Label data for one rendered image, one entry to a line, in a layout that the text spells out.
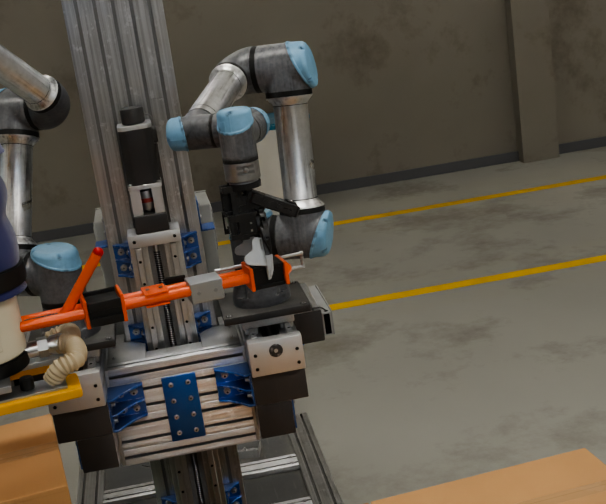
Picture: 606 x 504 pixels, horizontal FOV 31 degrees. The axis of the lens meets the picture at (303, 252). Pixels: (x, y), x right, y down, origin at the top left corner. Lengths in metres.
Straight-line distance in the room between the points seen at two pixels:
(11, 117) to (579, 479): 1.69
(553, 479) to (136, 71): 1.47
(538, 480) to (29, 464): 1.25
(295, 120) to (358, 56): 5.92
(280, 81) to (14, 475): 1.10
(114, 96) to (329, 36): 5.79
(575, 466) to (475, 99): 6.21
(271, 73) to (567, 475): 1.24
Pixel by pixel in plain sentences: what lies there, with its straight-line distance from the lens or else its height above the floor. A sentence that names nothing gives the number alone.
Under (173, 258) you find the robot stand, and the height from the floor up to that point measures 1.18.
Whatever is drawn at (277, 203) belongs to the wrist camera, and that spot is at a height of 1.39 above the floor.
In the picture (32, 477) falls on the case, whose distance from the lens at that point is 2.32.
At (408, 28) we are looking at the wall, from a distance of 8.68.
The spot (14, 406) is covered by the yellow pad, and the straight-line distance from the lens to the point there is 2.19.
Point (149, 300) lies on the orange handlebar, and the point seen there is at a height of 1.25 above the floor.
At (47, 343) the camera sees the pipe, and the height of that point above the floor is 1.20.
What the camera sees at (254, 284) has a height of 1.23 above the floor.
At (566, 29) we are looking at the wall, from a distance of 9.08.
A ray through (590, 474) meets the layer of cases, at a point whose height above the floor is 0.54.
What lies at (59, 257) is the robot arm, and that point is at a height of 1.25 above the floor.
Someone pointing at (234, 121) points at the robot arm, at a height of 1.58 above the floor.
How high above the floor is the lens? 1.90
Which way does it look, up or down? 15 degrees down
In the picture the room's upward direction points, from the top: 8 degrees counter-clockwise
